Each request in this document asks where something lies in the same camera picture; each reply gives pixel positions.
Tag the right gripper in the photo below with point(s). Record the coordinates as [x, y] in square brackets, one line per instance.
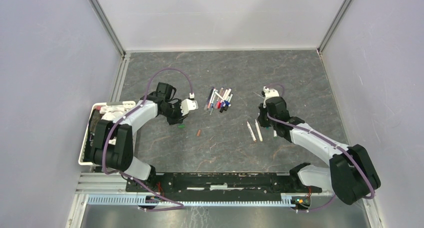
[262, 110]

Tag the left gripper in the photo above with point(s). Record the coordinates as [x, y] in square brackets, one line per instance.
[178, 119]

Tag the brown capped white marker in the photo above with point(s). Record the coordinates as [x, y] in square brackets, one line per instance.
[252, 134]

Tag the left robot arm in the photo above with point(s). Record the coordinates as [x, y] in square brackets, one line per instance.
[112, 146]

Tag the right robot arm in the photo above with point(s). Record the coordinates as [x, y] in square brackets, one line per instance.
[350, 173]

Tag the white cloth in basket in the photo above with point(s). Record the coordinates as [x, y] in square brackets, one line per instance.
[111, 112]

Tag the white plastic basket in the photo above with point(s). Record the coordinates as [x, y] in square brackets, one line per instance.
[96, 131]

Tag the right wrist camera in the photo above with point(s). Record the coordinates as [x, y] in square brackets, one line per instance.
[269, 92]

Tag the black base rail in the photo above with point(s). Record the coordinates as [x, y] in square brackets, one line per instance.
[228, 187]

